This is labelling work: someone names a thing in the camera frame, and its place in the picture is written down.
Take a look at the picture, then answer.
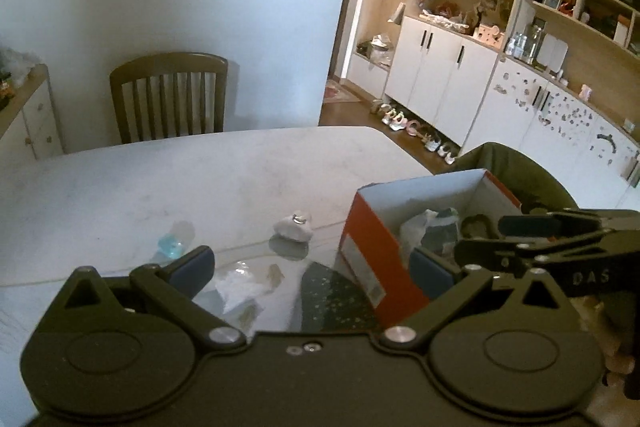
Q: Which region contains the white two-door cabinet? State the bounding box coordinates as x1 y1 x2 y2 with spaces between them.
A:
385 14 501 152

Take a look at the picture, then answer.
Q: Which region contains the orange cardboard box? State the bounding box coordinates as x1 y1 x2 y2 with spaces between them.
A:
339 168 526 330

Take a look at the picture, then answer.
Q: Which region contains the clear plastic bag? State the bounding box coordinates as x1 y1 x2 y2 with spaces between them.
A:
212 259 288 323

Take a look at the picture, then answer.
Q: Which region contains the white crumpled paper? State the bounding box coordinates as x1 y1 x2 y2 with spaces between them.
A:
400 208 441 258

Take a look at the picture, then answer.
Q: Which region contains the light blue translucent trinket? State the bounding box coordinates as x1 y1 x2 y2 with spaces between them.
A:
157 222 193 260

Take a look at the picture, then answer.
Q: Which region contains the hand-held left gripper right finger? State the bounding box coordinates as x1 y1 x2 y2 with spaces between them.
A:
382 247 576 350

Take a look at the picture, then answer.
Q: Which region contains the clear glass jar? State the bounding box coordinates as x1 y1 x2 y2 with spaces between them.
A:
525 19 547 62

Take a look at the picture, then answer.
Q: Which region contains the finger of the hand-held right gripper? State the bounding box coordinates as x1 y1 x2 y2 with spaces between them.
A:
452 234 568 279
497 209 608 242

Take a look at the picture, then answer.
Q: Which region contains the dark green patterned mat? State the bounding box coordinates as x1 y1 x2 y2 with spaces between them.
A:
295 259 383 333

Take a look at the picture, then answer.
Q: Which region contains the dark green packet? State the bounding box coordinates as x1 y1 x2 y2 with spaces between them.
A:
425 207 461 253

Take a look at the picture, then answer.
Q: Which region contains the patterned floor rug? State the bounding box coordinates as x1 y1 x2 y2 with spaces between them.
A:
322 79 368 105

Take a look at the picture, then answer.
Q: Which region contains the row of shoes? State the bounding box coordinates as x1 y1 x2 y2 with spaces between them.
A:
370 99 458 165

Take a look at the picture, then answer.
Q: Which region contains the wooden toy box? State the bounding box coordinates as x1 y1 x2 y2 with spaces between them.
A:
472 23 503 46

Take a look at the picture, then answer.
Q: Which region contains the long white stickered cabinet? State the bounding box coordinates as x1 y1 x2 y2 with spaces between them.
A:
467 57 640 208

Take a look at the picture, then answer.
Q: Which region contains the beige white sideboard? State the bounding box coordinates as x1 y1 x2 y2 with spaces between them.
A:
0 64 65 160

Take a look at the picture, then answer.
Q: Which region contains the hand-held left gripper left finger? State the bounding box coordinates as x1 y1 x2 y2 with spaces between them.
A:
30 245 248 350

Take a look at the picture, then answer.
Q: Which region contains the person's right hand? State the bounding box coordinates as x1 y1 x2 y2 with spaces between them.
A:
602 342 640 388

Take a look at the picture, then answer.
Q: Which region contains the white low niche cabinet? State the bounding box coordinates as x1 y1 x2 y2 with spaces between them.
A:
346 52 391 95

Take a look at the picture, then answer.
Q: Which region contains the brown wooden chair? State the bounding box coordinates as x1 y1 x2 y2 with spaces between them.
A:
109 52 229 145

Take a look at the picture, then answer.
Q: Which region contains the brown braided scrunchie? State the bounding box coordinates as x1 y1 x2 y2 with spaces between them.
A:
461 213 501 242

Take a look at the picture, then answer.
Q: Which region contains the white cutting board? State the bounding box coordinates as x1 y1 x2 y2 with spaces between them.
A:
540 34 570 70

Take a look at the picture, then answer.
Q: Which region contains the olive green fabric chair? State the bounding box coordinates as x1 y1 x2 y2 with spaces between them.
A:
450 141 581 214

